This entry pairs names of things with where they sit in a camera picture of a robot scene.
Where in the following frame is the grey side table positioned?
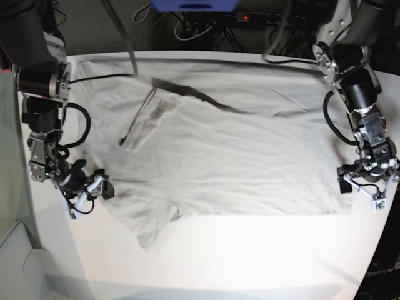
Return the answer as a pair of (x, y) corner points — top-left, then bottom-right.
(1, 222), (53, 299)

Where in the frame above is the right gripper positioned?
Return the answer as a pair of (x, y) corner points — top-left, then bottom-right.
(92, 169), (114, 200)

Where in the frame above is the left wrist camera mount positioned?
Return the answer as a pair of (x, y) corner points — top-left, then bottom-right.
(344, 164), (399, 212)

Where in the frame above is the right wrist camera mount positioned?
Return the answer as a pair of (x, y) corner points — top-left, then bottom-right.
(57, 175), (101, 220)

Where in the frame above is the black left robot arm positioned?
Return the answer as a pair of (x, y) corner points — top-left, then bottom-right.
(312, 1), (399, 194)

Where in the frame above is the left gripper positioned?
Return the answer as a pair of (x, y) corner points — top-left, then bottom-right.
(337, 165), (359, 194)

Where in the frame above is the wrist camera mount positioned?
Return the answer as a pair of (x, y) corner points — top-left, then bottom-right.
(57, 175), (101, 220)
(344, 164), (399, 212)

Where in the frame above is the white cable loop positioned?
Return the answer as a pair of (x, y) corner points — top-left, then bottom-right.
(173, 18), (214, 41)

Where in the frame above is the grey t-shirt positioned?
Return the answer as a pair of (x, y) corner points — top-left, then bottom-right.
(72, 60), (355, 251)

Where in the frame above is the black power strip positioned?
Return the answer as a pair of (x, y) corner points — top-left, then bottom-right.
(236, 12), (306, 28)

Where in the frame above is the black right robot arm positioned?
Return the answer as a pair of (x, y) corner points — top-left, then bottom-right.
(1, 1), (114, 201)

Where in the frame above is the blue box at top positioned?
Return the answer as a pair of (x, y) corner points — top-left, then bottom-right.
(151, 0), (239, 12)

